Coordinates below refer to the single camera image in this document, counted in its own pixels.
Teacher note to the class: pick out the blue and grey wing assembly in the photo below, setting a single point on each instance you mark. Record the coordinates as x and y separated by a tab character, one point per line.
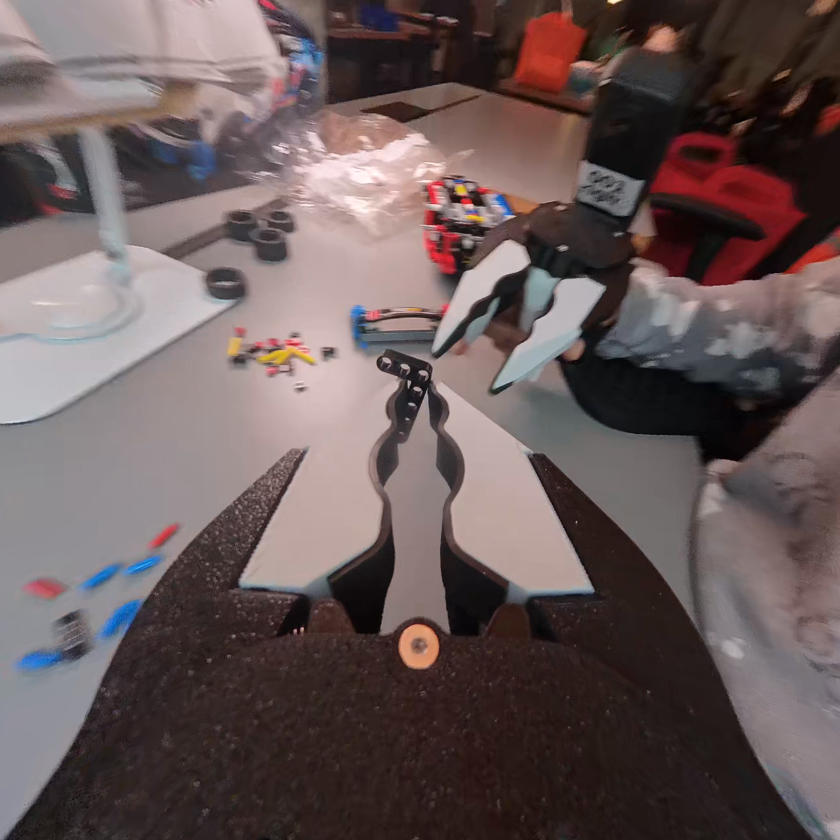
394	336

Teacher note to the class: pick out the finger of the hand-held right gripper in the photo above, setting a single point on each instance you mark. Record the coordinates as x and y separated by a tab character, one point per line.
558	334
472	295

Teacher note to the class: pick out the clear plastic bag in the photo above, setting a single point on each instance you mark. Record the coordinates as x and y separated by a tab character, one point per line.
367	177

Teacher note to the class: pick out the black toy tyre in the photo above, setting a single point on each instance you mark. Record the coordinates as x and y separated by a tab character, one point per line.
281	220
226	283
241	225
270	244

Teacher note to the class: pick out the brick-built car chassis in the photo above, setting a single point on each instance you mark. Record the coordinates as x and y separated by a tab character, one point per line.
459	216

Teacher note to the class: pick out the black angled beam with holes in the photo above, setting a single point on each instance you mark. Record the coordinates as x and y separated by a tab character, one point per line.
403	367

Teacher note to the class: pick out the black brick with white print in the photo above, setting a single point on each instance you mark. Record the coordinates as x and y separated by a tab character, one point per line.
71	633

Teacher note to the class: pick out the person's right forearm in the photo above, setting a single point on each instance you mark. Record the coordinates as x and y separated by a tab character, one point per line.
722	328

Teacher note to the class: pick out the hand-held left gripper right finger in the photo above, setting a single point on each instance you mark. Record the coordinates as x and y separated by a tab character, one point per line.
518	525

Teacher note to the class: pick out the background table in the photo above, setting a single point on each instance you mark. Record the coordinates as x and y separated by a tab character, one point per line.
394	39

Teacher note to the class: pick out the dark cloth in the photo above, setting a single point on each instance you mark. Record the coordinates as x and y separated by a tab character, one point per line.
630	407

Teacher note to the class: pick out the blue and red pieces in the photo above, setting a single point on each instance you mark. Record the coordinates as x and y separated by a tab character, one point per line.
102	577

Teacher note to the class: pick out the toy car box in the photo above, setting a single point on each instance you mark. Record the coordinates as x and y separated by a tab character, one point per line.
184	151

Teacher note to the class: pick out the pile of small mixed bricks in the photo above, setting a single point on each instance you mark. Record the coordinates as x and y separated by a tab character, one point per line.
279	354

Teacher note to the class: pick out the white book stand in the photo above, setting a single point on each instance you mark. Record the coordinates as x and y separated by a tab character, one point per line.
85	348

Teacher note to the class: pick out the red chair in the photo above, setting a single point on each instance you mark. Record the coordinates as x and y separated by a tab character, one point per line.
741	197

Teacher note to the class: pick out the orange bag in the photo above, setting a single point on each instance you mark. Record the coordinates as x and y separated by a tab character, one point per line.
551	52

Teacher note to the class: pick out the person's camouflage sweatshirt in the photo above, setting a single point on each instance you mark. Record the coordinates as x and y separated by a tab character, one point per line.
774	590

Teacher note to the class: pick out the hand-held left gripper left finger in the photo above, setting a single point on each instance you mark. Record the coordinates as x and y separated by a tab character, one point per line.
315	525

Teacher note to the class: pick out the instruction booklet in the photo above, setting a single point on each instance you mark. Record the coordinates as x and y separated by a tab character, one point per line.
131	46

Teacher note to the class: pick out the person's right hand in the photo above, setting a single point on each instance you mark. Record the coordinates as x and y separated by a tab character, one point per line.
502	331

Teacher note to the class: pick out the grey desk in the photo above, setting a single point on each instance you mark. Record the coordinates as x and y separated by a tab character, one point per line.
164	472

